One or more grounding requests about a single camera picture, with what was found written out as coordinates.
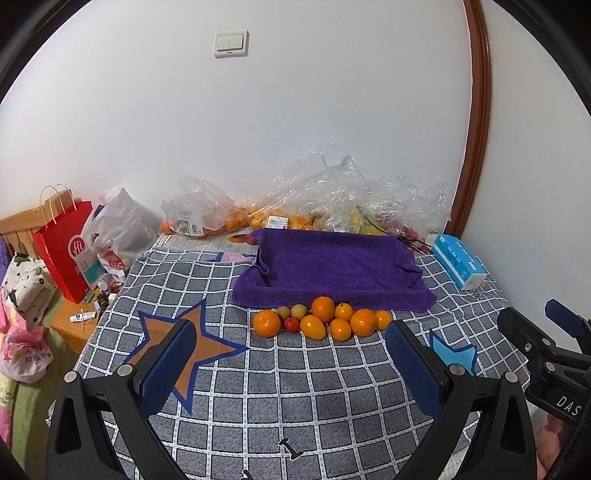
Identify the small orange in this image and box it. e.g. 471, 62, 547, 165
329, 318, 353, 342
375, 310, 393, 331
335, 302, 355, 322

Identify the small orange back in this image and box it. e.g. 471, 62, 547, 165
335, 302, 355, 322

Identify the small green-yellow fruit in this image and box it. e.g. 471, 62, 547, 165
276, 306, 291, 320

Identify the right hand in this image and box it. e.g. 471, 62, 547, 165
535, 414, 574, 480

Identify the wooden nightstand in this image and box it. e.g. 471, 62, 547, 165
46, 295, 98, 354

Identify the blue tissue pack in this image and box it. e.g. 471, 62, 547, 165
431, 234, 488, 291

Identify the pile of children's clothes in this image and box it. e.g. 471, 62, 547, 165
1, 253, 57, 384

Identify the large orange right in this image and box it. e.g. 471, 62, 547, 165
349, 309, 378, 337

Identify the large orange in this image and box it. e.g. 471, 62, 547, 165
349, 309, 378, 337
311, 296, 335, 323

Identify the purple towel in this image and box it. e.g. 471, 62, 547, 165
232, 229, 437, 313

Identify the small orange front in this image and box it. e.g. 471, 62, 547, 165
329, 318, 353, 342

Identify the grey checked blanket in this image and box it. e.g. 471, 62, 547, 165
73, 248, 532, 480

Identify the red paper bag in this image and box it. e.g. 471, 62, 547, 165
33, 184, 92, 304

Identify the large orange back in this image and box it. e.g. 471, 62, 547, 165
311, 296, 335, 323

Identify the oval orange fruit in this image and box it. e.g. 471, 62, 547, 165
300, 315, 327, 341

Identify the white plastic bag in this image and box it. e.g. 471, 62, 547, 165
81, 187, 160, 282

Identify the wooden headboard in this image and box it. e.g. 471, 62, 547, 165
0, 189, 75, 259

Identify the small yellow-green fruit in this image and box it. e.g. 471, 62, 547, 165
290, 304, 308, 320

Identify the small red tomato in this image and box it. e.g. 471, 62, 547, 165
283, 317, 300, 333

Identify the large clear plastic bag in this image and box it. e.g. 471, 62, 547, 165
245, 142, 452, 247

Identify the clear bag of oranges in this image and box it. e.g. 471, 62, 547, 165
160, 176, 249, 238

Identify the brown wooden door frame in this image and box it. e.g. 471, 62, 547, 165
446, 0, 492, 237

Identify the white wall switch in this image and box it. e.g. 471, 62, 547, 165
213, 30, 249, 59

